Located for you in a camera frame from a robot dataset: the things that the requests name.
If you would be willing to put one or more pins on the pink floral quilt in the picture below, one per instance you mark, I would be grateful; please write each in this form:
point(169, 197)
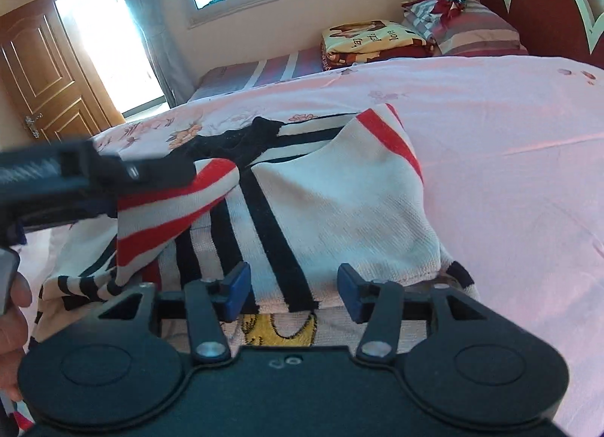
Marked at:
point(495, 135)

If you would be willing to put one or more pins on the grey curtain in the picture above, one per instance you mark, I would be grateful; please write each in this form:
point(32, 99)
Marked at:
point(146, 17)

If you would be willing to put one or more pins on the striped knit sweater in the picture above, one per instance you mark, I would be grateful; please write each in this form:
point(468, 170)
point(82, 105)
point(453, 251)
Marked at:
point(354, 210)

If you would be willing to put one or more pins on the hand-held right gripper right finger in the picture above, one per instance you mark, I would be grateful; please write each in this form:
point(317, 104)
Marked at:
point(351, 288)

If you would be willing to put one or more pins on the folded yellow printed blanket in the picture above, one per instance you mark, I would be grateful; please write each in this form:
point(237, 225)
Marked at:
point(363, 40)

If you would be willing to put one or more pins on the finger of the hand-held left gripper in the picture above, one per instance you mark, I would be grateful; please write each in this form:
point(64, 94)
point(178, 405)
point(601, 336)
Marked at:
point(141, 172)

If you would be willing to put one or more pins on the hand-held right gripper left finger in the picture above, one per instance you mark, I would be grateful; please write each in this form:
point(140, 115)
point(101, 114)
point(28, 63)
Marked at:
point(238, 288)

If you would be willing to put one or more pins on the striped pillow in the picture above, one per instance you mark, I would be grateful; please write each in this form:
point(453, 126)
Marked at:
point(476, 31)

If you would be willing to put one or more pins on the person's left hand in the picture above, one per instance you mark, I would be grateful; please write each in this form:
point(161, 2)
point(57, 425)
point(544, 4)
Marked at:
point(12, 338)

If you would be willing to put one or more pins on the red scalloped headboard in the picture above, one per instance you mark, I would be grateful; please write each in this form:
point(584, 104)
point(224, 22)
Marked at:
point(547, 3)

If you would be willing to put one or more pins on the wooden door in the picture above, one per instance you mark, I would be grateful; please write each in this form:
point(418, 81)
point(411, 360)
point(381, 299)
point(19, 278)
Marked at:
point(42, 69)

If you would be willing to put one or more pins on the folded striped cloth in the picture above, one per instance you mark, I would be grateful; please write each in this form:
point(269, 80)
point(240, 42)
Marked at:
point(422, 17)

